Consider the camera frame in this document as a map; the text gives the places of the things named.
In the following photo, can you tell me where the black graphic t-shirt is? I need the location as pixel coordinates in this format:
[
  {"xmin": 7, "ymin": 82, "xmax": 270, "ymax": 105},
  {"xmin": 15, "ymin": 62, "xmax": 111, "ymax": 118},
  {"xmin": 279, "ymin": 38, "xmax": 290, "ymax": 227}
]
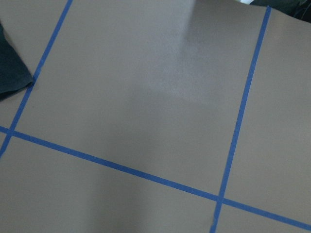
[{"xmin": 0, "ymin": 25, "xmax": 34, "ymax": 101}]

